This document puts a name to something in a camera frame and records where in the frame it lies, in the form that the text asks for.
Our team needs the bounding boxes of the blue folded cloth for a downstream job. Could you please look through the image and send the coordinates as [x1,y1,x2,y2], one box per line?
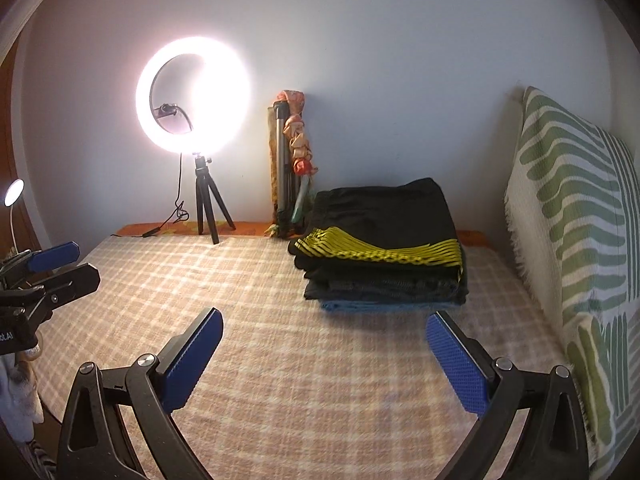
[320,300,463,315]

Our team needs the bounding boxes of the white ring light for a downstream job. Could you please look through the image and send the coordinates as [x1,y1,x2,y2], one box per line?
[135,35,251,156]

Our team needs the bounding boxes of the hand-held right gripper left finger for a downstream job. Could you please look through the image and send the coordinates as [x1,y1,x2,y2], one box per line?
[56,307,224,480]

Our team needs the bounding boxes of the black phone holder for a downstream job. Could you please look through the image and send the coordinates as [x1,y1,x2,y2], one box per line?
[152,102,193,133]

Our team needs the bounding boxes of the black power cable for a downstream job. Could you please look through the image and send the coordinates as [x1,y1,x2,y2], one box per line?
[112,152,190,238]

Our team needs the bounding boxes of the beige checked blanket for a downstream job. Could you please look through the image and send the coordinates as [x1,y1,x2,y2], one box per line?
[30,232,581,480]

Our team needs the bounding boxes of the green patterned white blanket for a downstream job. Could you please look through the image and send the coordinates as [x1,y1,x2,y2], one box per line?
[504,86,640,480]

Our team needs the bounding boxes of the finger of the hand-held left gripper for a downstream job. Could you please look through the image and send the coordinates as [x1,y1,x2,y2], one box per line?
[0,241,81,289]
[22,263,101,321]

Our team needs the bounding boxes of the black mini tripod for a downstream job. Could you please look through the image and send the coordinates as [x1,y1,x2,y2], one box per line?
[191,154,237,245]

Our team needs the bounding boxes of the black pants with yellow print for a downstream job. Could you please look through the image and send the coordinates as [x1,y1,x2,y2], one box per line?
[287,177,470,292]

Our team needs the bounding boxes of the grey folded pants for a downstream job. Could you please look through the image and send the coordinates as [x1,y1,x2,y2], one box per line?
[304,277,468,306]

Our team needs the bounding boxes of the small round desk lamp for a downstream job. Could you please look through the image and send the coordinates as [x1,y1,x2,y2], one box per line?
[4,178,26,253]

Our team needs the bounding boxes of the folded stand with colourful cloth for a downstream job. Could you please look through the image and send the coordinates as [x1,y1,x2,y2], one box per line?
[265,90,320,238]

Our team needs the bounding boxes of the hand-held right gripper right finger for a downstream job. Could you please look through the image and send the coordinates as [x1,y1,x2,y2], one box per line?
[426,310,591,480]

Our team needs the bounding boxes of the black white striped cloth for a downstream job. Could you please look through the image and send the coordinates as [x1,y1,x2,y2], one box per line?
[30,439,57,480]

